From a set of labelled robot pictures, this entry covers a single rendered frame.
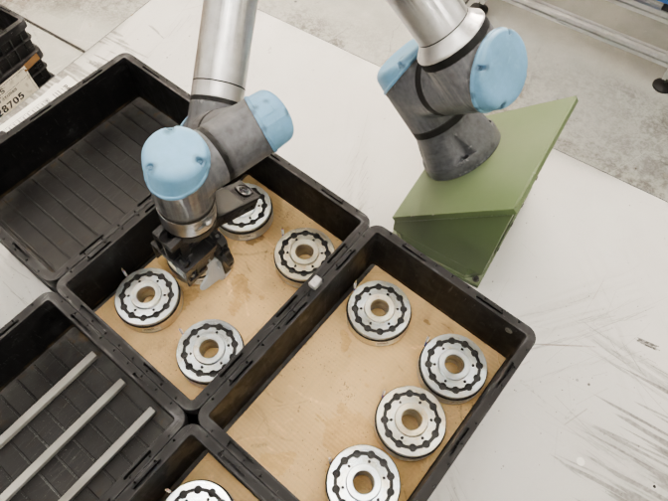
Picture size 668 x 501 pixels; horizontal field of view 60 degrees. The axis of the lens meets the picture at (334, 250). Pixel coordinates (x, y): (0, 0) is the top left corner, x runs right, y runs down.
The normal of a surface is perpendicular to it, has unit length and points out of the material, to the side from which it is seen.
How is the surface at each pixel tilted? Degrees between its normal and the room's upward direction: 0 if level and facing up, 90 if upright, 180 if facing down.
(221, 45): 34
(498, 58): 54
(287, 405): 0
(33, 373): 0
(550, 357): 0
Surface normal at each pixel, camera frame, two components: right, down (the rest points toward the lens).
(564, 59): 0.01, -0.49
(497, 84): 0.61, 0.19
